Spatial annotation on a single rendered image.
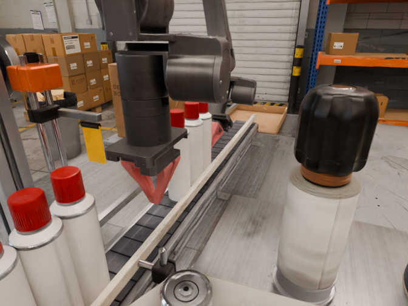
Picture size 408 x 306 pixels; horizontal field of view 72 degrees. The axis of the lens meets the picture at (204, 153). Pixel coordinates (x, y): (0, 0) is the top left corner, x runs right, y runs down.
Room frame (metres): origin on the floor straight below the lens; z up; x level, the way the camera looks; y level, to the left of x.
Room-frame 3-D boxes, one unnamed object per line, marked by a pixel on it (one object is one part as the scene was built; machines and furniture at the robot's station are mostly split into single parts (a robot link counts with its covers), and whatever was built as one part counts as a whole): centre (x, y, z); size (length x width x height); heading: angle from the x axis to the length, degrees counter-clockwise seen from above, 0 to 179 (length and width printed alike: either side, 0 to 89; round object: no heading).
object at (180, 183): (0.54, 0.06, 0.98); 0.05 x 0.05 x 0.20
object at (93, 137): (0.35, 0.15, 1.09); 0.03 x 0.01 x 0.06; 68
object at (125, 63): (0.33, 0.06, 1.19); 0.07 x 0.06 x 0.07; 74
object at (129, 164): (0.34, 0.07, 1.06); 0.07 x 0.07 x 0.09; 68
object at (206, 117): (0.66, 0.01, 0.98); 0.05 x 0.05 x 0.20
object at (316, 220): (0.31, -0.15, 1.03); 0.09 x 0.09 x 0.30
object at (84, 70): (4.28, 2.01, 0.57); 1.20 x 0.85 x 1.14; 166
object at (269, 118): (1.26, -0.24, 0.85); 0.30 x 0.26 x 0.04; 158
